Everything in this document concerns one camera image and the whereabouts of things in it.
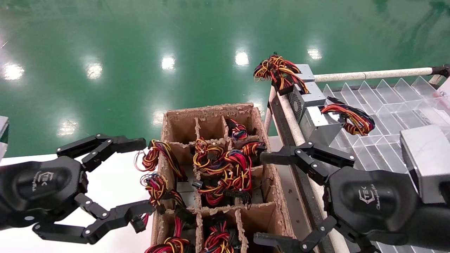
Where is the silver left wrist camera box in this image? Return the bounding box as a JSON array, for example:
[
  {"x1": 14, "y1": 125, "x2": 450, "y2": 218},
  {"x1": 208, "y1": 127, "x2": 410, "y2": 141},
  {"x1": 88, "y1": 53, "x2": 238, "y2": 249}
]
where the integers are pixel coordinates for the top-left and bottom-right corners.
[{"x1": 0, "y1": 115, "x2": 9, "y2": 160}]

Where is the clear acrylic divider tray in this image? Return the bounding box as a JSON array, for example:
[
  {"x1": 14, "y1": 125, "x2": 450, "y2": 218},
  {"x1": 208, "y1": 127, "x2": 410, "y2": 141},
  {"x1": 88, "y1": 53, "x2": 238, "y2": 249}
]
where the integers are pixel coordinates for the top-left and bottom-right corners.
[{"x1": 322, "y1": 76, "x2": 450, "y2": 253}]

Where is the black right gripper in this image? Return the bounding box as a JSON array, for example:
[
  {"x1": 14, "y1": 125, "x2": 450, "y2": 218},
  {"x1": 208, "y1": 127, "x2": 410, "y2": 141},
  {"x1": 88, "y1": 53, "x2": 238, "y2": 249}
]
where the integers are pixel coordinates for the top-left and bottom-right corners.
[{"x1": 253, "y1": 141, "x2": 428, "y2": 253}]

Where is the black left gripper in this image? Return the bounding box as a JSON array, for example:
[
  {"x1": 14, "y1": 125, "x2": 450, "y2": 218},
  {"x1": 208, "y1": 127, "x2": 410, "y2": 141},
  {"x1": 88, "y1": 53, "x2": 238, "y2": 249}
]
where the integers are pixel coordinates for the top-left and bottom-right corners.
[{"x1": 0, "y1": 134, "x2": 156, "y2": 245}]

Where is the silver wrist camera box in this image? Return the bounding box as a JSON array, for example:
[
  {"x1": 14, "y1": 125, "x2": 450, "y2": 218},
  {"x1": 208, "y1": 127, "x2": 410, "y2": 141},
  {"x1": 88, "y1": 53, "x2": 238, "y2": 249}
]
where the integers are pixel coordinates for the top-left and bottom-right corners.
[
  {"x1": 0, "y1": 115, "x2": 9, "y2": 160},
  {"x1": 400, "y1": 124, "x2": 450, "y2": 205}
]

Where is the cart with foam-wrapped rails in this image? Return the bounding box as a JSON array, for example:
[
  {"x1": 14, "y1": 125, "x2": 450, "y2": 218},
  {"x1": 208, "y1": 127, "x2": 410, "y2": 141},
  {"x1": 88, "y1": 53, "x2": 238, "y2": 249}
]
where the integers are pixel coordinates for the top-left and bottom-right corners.
[{"x1": 264, "y1": 64, "x2": 450, "y2": 253}]

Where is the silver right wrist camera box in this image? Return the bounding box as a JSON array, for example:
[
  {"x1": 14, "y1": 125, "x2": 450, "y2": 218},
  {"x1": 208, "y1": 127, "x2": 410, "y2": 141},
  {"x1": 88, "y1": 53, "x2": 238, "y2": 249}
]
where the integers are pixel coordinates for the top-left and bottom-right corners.
[{"x1": 400, "y1": 124, "x2": 450, "y2": 205}]

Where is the brown cardboard divider box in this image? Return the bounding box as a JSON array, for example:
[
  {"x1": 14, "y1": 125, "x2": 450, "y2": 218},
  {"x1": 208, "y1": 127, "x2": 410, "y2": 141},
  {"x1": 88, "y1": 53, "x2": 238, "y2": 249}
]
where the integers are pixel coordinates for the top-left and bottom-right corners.
[{"x1": 150, "y1": 103, "x2": 296, "y2": 253}]

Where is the silver power supply with cables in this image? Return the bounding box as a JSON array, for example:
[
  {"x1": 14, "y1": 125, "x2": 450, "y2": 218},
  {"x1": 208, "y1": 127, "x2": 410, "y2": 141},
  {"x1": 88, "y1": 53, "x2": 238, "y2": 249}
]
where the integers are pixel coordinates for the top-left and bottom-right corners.
[
  {"x1": 226, "y1": 118, "x2": 249, "y2": 140},
  {"x1": 192, "y1": 138, "x2": 225, "y2": 169},
  {"x1": 145, "y1": 216, "x2": 193, "y2": 253},
  {"x1": 220, "y1": 149, "x2": 253, "y2": 204},
  {"x1": 202, "y1": 214, "x2": 241, "y2": 253},
  {"x1": 240, "y1": 140, "x2": 266, "y2": 166},
  {"x1": 131, "y1": 171, "x2": 197, "y2": 234},
  {"x1": 253, "y1": 52, "x2": 316, "y2": 96},
  {"x1": 288, "y1": 82, "x2": 327, "y2": 122},
  {"x1": 135, "y1": 140, "x2": 187, "y2": 182},
  {"x1": 193, "y1": 169, "x2": 229, "y2": 207},
  {"x1": 301, "y1": 101, "x2": 376, "y2": 146}
]

